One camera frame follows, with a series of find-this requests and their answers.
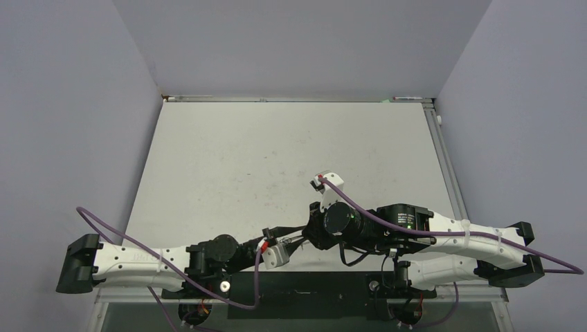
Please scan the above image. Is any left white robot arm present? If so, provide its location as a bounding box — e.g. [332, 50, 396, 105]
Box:
[56, 226, 304, 299]

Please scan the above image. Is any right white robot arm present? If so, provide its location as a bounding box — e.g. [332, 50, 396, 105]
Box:
[302, 202, 545, 296]

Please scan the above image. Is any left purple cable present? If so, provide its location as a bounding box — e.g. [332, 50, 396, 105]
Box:
[75, 207, 269, 311]

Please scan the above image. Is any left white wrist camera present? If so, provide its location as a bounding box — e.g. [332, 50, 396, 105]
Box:
[262, 243, 290, 270]

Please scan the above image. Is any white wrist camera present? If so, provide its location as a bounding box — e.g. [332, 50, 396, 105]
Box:
[310, 171, 344, 212]
[262, 243, 290, 270]

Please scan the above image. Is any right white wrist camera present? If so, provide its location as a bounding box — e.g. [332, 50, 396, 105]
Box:
[310, 171, 344, 212]

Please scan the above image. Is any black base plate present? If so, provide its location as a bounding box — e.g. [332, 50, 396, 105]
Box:
[160, 270, 437, 322]

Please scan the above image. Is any aluminium frame rail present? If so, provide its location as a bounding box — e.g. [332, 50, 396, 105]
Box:
[421, 101, 510, 304]

